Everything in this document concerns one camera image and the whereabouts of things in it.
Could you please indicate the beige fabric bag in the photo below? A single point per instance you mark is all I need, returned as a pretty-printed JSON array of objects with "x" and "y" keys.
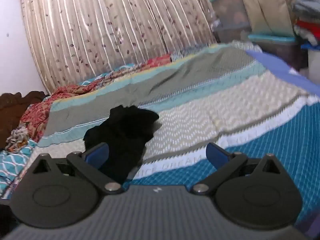
[{"x": 265, "y": 5}]

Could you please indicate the black pants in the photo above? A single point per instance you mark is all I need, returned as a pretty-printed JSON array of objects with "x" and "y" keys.
[{"x": 125, "y": 135}]

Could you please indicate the blue bedsheet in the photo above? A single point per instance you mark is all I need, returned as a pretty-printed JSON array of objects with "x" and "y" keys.
[{"x": 287, "y": 70}]

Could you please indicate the striped zigzag patterned blanket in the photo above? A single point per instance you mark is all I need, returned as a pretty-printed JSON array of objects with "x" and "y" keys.
[{"x": 212, "y": 105}]

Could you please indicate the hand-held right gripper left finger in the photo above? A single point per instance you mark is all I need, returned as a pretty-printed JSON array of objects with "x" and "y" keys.
[{"x": 96, "y": 155}]

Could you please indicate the teal white lattice cloth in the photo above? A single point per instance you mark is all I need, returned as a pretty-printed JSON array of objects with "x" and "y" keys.
[{"x": 12, "y": 162}]

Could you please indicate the red patterned cloth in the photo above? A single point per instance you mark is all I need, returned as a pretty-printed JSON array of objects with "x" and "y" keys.
[{"x": 37, "y": 112}]

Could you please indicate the brown wooden headboard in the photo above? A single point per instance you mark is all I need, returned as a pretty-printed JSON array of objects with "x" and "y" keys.
[{"x": 12, "y": 115}]

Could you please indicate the multicoloured crumpled cloth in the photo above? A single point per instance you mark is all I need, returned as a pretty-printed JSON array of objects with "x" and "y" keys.
[{"x": 17, "y": 137}]

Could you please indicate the clear storage box teal lid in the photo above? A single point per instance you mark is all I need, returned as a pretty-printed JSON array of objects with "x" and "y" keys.
[
  {"x": 228, "y": 10},
  {"x": 275, "y": 47}
]

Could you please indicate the pile of folded clothes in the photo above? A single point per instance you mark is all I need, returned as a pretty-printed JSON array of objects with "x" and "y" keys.
[{"x": 307, "y": 25}]

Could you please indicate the white container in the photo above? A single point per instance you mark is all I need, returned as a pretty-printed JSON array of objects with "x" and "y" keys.
[{"x": 314, "y": 62}]

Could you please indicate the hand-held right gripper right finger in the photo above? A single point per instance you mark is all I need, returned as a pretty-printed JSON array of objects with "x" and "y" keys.
[{"x": 215, "y": 155}]

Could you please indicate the beige leaf print curtain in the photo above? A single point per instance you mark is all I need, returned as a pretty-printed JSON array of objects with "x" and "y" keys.
[{"x": 112, "y": 30}]

